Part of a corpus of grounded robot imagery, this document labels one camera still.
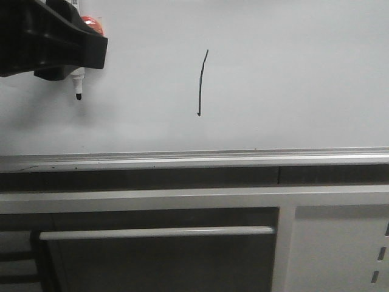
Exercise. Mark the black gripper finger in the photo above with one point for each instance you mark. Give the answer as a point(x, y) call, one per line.
point(37, 35)
point(55, 73)

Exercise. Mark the white whiteboard marker black tip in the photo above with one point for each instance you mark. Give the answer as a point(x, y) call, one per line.
point(77, 76)

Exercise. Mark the red round magnet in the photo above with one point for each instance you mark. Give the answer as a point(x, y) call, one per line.
point(92, 26)

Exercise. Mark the black marker stroke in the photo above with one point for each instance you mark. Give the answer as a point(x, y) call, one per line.
point(201, 81)

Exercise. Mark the dark chair back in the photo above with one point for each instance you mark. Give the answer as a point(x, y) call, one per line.
point(18, 267)

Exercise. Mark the white whiteboard with aluminium frame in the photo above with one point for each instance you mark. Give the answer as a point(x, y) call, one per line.
point(285, 83)

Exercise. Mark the white rounded rail bar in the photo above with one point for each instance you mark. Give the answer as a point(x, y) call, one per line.
point(156, 233)

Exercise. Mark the white metal frame rack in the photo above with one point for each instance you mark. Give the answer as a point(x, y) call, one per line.
point(286, 198)

